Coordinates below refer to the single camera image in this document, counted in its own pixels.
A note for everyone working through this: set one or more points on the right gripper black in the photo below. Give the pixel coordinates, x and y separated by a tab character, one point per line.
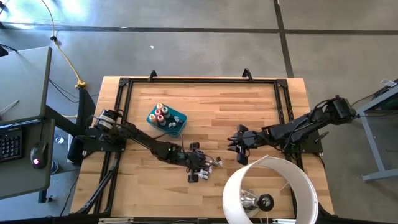
252	139

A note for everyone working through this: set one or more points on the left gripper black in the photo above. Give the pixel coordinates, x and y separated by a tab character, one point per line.
194	160

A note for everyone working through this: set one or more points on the small fruit green colouring bottle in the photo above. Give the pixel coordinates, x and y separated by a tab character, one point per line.
215	163

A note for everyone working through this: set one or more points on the teal plastic bin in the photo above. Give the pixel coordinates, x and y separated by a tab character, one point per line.
178	127

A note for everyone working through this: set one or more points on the large maroon colouring bottle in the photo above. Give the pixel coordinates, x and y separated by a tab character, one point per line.
160	118

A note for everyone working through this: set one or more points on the large green colouring bottle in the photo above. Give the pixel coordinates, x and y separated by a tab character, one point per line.
165	109

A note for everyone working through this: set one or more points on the large orange colouring bottle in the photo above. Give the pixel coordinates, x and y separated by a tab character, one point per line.
152	118

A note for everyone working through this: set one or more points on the large yellow colouring bottle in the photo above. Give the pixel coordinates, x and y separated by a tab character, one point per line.
160	105

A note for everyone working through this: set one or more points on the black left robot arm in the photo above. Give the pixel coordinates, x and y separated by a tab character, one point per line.
146	141

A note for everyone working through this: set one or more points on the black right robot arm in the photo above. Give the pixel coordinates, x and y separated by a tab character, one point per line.
295	129

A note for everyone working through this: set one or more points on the small brown colouring bottle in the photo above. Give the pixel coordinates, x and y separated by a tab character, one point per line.
219	160

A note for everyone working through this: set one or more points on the small blue colouring bottle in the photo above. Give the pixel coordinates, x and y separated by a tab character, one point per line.
205	176

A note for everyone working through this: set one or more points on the chrome lamp base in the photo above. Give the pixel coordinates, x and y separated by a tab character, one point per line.
247	203

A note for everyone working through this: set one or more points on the white round lampshade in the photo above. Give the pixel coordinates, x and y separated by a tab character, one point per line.
298	177

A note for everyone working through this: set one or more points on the silver metal bar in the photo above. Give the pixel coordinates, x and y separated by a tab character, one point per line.
115	220
284	221

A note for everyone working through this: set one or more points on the black diagonal support strut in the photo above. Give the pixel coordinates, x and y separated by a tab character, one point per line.
99	188

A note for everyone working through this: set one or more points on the black stand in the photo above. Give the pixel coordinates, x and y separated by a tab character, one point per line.
85	102

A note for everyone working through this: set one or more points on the small white round object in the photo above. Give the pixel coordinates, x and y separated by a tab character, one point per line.
59	139

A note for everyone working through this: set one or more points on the white tag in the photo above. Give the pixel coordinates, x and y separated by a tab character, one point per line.
387	82

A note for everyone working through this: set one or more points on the black computer mouse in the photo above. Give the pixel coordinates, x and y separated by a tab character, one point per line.
38	154

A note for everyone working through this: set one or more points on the dark grey keyboard desk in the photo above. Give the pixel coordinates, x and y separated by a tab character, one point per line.
18	180

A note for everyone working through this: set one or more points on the black keyboard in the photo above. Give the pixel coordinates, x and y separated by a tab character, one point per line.
11	144

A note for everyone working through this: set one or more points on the grey desk top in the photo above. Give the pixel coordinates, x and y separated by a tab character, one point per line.
21	81

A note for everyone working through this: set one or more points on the grey stick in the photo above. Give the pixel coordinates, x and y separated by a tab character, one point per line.
9	106

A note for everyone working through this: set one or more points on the black frame hook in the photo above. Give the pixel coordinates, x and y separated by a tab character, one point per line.
152	74
247	74

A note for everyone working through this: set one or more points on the black aluminium table frame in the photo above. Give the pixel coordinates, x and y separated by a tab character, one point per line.
202	81

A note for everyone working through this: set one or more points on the grey metal table frame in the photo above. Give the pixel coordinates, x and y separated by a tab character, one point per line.
372	146

